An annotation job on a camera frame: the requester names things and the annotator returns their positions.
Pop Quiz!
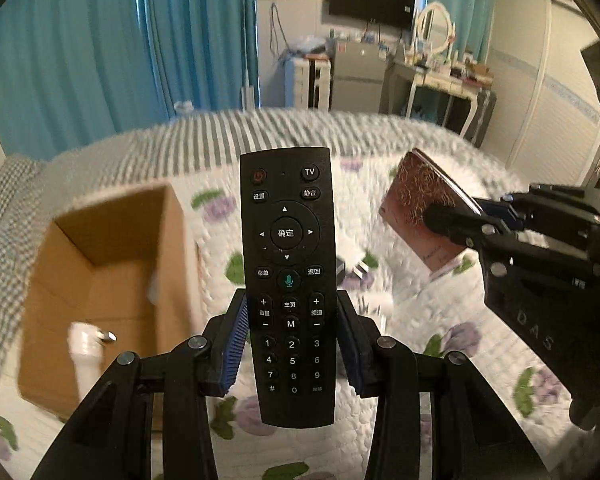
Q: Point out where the white plastic bottle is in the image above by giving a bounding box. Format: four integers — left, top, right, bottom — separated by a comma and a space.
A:
67, 321, 117, 403

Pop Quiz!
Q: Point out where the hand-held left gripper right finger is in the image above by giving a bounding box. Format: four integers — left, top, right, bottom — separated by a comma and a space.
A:
336, 289, 551, 480

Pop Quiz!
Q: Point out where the narrow blue curtain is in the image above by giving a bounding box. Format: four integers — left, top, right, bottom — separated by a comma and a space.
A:
426, 0, 496, 67

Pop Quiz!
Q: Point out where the black wall television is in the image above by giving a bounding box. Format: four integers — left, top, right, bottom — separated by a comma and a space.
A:
328, 0, 417, 31

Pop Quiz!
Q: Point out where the brown patterned box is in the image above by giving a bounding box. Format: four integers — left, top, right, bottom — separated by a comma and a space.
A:
379, 148, 483, 272

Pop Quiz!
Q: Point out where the grey refrigerator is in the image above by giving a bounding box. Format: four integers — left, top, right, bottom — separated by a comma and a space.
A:
332, 37, 388, 112

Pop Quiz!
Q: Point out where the wide blue curtain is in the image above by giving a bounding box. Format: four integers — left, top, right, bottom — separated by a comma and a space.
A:
0, 0, 259, 161

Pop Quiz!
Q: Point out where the blue and white storage rack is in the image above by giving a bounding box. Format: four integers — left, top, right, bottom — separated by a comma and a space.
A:
289, 54, 336, 110

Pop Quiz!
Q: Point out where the small white charger plug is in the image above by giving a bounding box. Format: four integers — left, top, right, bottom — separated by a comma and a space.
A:
336, 255, 381, 292

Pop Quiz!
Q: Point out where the white framed oval mirror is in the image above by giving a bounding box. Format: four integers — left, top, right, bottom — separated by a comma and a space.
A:
413, 2, 455, 61

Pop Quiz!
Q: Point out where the grey striped bed sheet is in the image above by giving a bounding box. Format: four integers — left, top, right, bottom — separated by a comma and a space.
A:
0, 107, 486, 426

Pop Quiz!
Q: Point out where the white wardrobe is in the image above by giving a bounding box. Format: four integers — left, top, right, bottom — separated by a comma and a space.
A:
480, 0, 600, 187

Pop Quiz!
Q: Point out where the white vanity table with mirror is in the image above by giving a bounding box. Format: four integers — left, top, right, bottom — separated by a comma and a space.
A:
379, 57, 497, 147

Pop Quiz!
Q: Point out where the black remote control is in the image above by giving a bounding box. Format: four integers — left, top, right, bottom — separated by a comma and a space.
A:
239, 146, 338, 429

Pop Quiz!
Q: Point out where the white dressing table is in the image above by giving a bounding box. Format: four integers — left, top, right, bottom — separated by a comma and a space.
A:
406, 62, 485, 142

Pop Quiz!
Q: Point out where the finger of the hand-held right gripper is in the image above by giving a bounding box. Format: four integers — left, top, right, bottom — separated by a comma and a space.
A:
472, 192, 530, 233
422, 202, 512, 252

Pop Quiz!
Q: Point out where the cardboard box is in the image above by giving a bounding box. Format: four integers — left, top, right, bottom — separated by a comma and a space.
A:
17, 183, 203, 431

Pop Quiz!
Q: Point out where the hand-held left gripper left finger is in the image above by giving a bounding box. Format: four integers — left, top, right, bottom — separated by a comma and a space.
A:
30, 289, 251, 480

